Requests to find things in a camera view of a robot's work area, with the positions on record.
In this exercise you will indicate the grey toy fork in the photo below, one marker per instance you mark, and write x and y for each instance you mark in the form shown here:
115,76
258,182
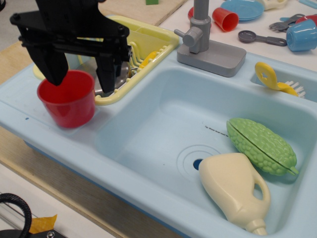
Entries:
284,25

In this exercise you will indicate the cream toy container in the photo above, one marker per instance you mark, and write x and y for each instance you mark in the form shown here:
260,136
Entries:
272,4

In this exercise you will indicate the yellow utensil in rack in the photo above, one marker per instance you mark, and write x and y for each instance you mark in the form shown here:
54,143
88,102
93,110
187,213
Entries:
148,59

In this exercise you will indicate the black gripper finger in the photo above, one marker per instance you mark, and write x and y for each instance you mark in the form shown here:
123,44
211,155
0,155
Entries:
53,65
106,72

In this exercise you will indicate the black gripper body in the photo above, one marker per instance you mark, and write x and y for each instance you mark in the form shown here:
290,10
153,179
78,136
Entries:
73,26

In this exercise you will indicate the red cup lying on side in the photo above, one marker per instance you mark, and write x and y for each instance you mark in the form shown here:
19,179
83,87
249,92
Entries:
225,19

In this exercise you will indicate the stainless steel pot lid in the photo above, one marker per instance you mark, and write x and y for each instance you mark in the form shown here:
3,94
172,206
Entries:
90,67

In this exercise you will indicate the red plastic cup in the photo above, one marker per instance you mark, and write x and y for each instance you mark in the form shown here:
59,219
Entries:
72,103

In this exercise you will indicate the grey toy spoon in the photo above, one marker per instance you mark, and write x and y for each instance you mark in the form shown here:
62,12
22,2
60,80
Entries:
247,36

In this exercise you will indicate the red cup behind faucet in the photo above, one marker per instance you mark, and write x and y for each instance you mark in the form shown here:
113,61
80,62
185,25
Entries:
190,13

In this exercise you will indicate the light blue toy sink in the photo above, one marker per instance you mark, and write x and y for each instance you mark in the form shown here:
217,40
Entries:
145,147

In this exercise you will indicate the green bitter melon toy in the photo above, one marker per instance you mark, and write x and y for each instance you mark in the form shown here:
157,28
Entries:
265,149

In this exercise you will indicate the yellow dish brush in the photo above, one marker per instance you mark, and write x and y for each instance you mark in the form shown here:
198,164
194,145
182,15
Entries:
267,76

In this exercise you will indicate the red bowl at right edge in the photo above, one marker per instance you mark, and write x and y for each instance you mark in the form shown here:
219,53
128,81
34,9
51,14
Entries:
308,17

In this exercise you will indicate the yellow dish rack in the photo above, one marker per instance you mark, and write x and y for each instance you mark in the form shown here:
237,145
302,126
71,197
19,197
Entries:
143,39

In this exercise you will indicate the blue plastic cup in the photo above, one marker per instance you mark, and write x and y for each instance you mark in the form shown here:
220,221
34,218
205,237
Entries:
302,36

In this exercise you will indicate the grey toy faucet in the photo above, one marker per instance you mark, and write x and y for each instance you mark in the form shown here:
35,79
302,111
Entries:
199,51

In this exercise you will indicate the cream detergent bottle toy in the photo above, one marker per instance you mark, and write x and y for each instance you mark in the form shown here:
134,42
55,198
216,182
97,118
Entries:
238,189

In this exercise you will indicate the green block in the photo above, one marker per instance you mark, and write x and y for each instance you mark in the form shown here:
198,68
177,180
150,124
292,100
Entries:
152,2

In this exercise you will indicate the yellow masking tape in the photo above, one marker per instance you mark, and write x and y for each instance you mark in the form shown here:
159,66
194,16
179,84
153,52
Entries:
42,224

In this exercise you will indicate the blue plastic plate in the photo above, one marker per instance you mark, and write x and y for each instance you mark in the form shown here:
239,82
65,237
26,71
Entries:
245,9

